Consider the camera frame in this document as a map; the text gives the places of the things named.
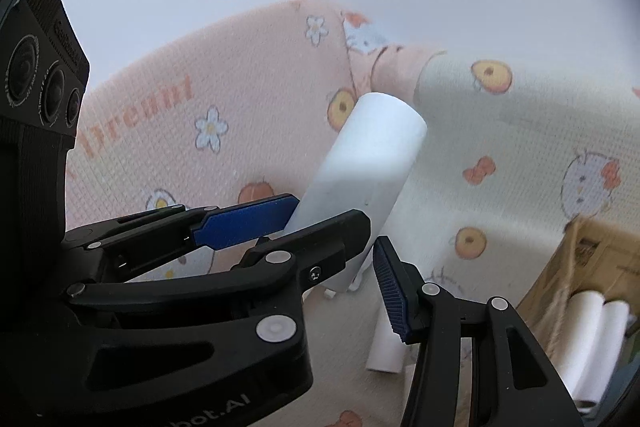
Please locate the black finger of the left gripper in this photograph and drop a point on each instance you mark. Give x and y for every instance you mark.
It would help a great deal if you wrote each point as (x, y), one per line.
(225, 336)
(167, 243)

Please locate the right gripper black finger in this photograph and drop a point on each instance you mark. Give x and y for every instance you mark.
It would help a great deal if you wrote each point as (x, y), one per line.
(513, 381)

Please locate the small white paper roll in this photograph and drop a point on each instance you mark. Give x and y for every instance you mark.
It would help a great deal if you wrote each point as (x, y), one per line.
(387, 352)

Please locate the white paper roll in box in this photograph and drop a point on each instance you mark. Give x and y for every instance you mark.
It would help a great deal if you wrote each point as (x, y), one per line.
(576, 337)

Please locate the brown cardboard box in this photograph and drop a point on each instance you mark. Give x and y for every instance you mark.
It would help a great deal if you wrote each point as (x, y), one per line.
(592, 256)

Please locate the pink cartoon print mat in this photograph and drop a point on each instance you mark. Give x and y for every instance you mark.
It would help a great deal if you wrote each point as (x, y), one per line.
(238, 111)

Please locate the cream cartoon print mat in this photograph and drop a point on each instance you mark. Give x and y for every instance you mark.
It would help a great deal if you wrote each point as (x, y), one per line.
(510, 158)

